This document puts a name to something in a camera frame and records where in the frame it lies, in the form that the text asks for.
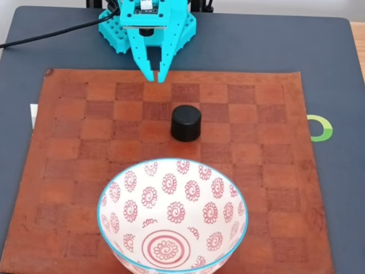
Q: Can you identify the black cylinder cup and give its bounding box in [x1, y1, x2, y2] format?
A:
[170, 104, 204, 143]

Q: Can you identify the turquoise camera mount box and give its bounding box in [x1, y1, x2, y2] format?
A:
[119, 0, 168, 38]

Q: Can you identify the brown leather chessboard mat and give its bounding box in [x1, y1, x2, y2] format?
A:
[0, 67, 336, 274]

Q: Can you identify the white bowl with red flowers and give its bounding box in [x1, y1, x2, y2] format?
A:
[96, 158, 249, 274]

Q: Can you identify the black power cable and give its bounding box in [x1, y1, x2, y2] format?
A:
[0, 5, 120, 50]

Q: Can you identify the green ring sticker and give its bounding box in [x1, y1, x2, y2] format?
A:
[306, 114, 334, 143]

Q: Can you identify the white paper sheet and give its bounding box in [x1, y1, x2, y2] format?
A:
[29, 103, 38, 130]

